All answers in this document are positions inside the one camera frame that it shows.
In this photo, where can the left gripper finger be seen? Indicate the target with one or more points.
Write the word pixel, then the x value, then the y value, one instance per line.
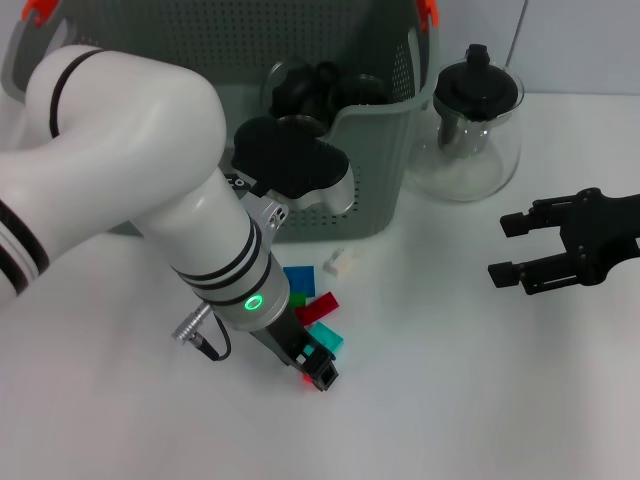
pixel 320 356
pixel 325 377

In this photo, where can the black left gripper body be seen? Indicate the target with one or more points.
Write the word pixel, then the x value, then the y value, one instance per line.
pixel 285 340

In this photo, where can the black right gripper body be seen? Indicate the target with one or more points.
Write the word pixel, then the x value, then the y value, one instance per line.
pixel 600 240

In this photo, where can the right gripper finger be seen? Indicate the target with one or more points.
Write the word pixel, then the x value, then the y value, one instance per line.
pixel 530 217
pixel 530 274

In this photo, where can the teal square brick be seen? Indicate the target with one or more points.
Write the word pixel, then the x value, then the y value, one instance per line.
pixel 330 337

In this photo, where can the small red toy brick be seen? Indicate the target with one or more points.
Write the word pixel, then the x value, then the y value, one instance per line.
pixel 304 381

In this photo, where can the dark red long brick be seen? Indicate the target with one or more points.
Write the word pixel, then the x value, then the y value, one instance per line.
pixel 320 307

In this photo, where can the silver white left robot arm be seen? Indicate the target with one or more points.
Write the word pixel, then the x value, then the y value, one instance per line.
pixel 125 150

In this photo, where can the grey-green perforated storage bin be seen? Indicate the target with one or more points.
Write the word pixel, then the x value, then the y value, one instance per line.
pixel 380 150

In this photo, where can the green toy brick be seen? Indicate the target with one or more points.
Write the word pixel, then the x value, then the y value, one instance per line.
pixel 300 299

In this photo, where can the blue square flat brick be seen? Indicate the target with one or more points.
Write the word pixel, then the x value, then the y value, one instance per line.
pixel 302 277

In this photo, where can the clear glass teapot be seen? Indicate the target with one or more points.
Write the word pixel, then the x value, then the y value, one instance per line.
pixel 460 170

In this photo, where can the white toy brick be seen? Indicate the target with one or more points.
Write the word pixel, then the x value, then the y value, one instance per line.
pixel 340 261

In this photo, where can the black glass teapot lid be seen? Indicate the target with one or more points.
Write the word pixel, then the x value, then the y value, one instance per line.
pixel 475 85

